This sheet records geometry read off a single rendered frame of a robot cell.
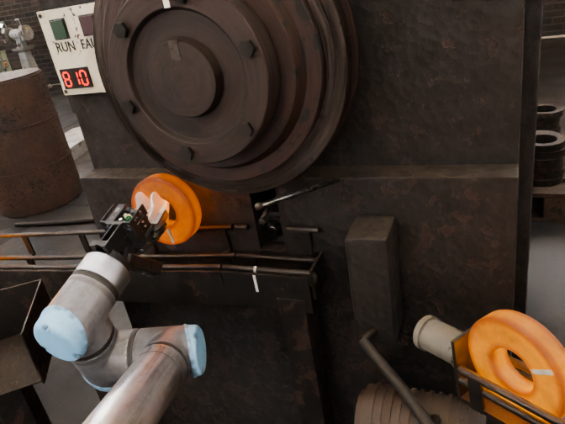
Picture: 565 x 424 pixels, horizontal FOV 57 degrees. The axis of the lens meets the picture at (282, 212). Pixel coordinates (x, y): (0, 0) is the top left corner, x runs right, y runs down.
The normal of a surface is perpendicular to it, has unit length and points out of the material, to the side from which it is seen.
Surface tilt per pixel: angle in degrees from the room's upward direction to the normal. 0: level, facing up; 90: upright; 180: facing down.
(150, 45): 90
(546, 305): 0
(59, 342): 100
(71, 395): 0
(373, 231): 0
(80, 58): 90
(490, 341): 90
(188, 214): 89
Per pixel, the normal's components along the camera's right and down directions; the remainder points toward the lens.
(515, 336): -0.86, 0.34
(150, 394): 0.73, -0.64
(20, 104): 0.72, 0.20
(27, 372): -0.24, -0.86
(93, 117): -0.36, 0.46
